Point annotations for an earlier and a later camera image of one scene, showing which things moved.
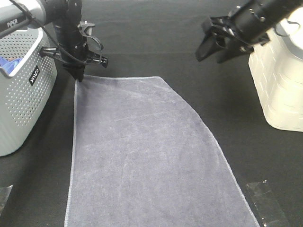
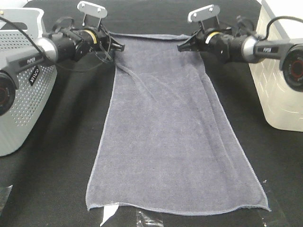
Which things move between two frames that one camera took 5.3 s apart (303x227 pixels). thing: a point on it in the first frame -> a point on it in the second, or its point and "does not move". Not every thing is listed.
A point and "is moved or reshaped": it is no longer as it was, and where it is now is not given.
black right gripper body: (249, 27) -> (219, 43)
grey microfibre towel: (139, 157) is moved or reshaped
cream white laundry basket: (277, 67) does not move
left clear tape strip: (4, 193) does not move
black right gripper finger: (210, 45) -> (190, 45)
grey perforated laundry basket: (27, 90) does not move
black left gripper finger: (76, 69) -> (115, 46)
